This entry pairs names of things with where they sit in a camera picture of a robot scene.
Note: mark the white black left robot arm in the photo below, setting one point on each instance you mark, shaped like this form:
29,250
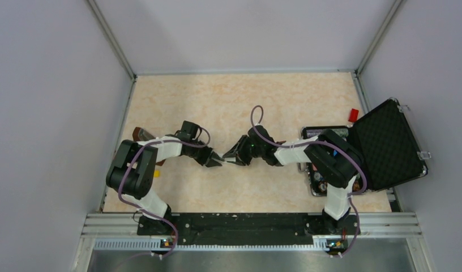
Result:
132,171

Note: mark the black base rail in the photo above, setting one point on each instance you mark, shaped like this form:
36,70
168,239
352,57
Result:
248,229

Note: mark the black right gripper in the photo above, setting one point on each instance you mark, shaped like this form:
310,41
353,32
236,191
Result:
238,152

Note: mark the black poker chip case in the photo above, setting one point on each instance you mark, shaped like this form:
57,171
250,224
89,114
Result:
391,153

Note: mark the brown round object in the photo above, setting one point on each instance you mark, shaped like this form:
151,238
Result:
141,135

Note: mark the red toy brick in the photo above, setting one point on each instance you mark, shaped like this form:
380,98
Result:
353,115

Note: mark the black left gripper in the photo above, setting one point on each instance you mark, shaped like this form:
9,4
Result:
206,159

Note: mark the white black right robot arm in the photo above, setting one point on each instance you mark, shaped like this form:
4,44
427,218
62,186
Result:
337,161

